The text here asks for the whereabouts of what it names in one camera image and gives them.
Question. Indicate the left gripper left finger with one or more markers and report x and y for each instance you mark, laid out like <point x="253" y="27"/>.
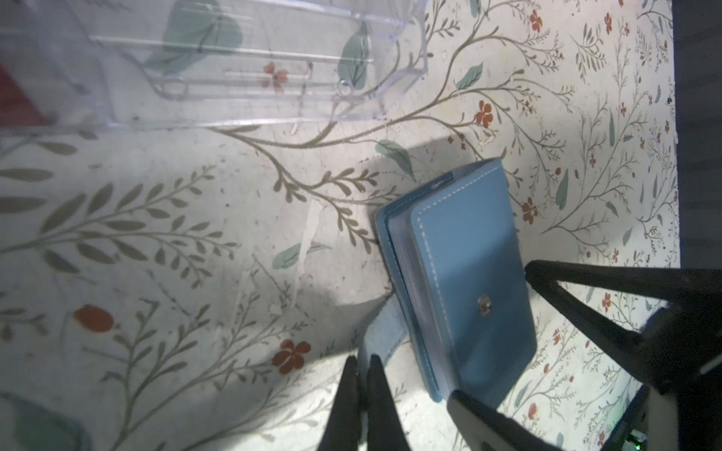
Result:
<point x="343" y="429"/>

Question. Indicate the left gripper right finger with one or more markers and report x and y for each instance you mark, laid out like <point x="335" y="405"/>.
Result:
<point x="385" y="430"/>

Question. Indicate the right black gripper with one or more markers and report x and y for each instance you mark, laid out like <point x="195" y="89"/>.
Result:
<point x="677" y="356"/>

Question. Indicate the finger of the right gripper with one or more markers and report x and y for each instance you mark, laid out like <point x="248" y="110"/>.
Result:
<point x="483" y="428"/>

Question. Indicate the blue leather card holder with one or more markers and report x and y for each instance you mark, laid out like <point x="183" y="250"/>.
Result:
<point x="459" y="287"/>

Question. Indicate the clear acrylic organizer box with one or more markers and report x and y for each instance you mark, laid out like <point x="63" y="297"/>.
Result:
<point x="93" y="66"/>

